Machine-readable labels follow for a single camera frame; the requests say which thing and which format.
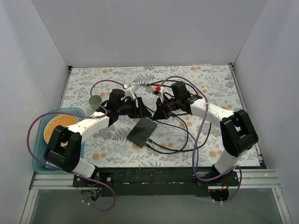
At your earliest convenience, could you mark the blue ethernet cable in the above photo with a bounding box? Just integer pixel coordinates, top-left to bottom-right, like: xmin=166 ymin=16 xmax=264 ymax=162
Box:
xmin=154 ymin=119 xmax=199 ymax=180

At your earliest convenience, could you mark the black network switch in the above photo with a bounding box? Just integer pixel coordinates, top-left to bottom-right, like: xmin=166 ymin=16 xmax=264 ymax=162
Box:
xmin=127 ymin=118 xmax=157 ymax=148

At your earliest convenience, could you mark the black ethernet cable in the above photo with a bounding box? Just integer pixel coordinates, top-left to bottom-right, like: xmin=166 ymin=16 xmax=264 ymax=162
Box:
xmin=140 ymin=102 xmax=212 ymax=154

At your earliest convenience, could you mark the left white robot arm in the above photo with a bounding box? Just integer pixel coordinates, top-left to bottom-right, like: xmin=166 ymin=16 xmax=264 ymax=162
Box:
xmin=44 ymin=89 xmax=151 ymax=187

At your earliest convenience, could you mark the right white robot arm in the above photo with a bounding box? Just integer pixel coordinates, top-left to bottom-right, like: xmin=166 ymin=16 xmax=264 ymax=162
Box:
xmin=152 ymin=81 xmax=258 ymax=186

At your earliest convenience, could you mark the floral table mat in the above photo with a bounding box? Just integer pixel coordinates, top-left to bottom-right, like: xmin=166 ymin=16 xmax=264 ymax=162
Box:
xmin=62 ymin=65 xmax=242 ymax=168

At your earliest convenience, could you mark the green cup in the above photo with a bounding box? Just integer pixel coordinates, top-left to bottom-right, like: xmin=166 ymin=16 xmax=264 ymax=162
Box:
xmin=88 ymin=95 xmax=103 ymax=111

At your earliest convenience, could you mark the orange woven plate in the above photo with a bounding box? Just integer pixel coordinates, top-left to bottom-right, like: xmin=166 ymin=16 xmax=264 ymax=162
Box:
xmin=44 ymin=114 xmax=79 ymax=143

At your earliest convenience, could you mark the teal plastic tray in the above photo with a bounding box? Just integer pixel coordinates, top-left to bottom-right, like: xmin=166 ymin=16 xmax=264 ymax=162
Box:
xmin=32 ymin=107 xmax=85 ymax=174

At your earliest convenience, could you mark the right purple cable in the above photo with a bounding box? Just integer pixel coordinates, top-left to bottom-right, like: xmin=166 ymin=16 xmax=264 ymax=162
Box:
xmin=160 ymin=76 xmax=242 ymax=203

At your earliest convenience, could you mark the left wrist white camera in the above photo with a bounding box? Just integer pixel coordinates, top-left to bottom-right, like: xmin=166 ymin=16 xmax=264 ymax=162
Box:
xmin=125 ymin=85 xmax=138 ymax=100

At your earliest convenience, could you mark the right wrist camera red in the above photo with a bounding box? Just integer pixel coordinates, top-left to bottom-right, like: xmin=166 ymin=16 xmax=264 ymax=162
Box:
xmin=153 ymin=86 xmax=164 ymax=96

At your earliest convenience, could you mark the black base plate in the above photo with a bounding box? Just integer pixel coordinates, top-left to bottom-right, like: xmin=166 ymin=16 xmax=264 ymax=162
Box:
xmin=72 ymin=166 xmax=242 ymax=197

